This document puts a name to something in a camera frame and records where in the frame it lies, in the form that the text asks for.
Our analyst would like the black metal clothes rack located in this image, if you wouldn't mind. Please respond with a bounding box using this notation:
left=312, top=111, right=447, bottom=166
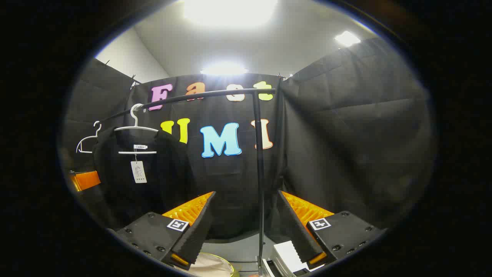
left=94, top=88, right=277, bottom=277

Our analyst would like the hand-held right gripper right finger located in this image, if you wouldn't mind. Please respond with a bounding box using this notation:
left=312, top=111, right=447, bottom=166
left=276, top=190, right=387, bottom=270

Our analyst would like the white flat panel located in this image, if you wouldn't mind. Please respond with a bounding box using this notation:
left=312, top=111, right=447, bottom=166
left=269, top=240, right=325, bottom=277

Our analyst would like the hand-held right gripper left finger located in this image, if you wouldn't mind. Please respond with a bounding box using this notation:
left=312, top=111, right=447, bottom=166
left=111, top=191, right=216, bottom=271

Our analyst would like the black knit sweater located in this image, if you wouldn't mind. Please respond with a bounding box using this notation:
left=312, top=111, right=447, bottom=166
left=92, top=129, right=196, bottom=231

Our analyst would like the large ceiling light panel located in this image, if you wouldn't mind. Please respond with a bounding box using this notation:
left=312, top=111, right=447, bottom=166
left=184, top=0, right=278, bottom=27

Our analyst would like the black backdrop cloth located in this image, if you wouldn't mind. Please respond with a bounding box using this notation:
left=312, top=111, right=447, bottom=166
left=61, top=37, right=437, bottom=241

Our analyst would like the white plastic clothes hanger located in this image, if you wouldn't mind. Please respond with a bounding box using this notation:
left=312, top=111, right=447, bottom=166
left=114, top=103, right=159, bottom=155
left=76, top=121, right=102, bottom=154

